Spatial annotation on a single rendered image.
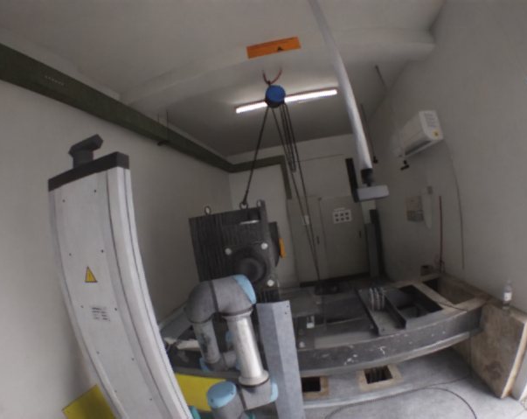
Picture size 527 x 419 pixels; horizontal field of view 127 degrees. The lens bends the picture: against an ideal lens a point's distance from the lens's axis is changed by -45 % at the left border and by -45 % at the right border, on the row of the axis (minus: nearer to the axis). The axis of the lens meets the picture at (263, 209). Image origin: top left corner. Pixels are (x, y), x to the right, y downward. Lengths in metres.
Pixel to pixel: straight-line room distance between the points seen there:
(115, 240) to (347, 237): 4.23
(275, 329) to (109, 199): 1.12
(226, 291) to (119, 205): 0.43
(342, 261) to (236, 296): 3.92
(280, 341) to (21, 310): 1.48
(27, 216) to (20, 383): 0.91
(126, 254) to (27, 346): 1.06
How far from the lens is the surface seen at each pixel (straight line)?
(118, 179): 0.65
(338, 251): 4.58
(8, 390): 1.56
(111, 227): 0.66
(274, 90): 1.82
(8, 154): 1.57
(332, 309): 2.42
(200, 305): 0.81
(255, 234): 1.46
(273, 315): 1.39
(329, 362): 1.77
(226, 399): 0.92
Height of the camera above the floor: 1.56
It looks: 1 degrees up
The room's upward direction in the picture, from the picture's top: 9 degrees counter-clockwise
